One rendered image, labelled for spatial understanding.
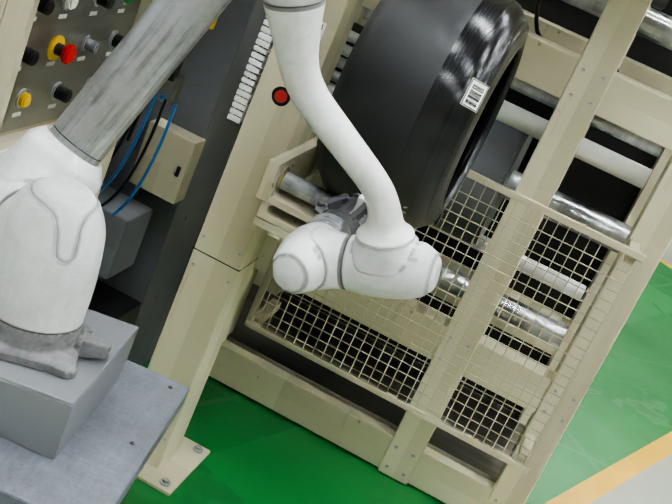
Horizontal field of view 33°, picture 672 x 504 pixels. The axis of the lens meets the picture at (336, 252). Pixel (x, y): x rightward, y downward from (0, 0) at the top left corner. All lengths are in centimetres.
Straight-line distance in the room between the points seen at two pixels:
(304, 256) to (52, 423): 51
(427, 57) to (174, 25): 64
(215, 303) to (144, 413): 83
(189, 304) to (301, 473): 71
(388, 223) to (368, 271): 9
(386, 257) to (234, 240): 88
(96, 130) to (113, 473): 56
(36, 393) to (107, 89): 52
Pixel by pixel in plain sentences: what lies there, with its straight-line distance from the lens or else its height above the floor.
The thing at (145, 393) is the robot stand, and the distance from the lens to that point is 205.
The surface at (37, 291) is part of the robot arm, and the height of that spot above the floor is 88.
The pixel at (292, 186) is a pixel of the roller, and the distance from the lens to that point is 255.
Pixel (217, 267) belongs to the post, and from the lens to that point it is 275.
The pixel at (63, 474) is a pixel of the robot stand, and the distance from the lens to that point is 179.
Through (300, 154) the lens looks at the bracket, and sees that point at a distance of 265.
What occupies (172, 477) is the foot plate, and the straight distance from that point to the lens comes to 302.
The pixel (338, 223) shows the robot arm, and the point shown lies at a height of 102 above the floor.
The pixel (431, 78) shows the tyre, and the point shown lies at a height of 128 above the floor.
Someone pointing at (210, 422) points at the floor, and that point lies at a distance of 332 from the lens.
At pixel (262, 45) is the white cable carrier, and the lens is 263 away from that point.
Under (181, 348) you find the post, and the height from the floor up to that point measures 36.
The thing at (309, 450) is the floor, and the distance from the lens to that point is 339.
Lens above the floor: 169
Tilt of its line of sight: 20 degrees down
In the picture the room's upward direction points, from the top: 24 degrees clockwise
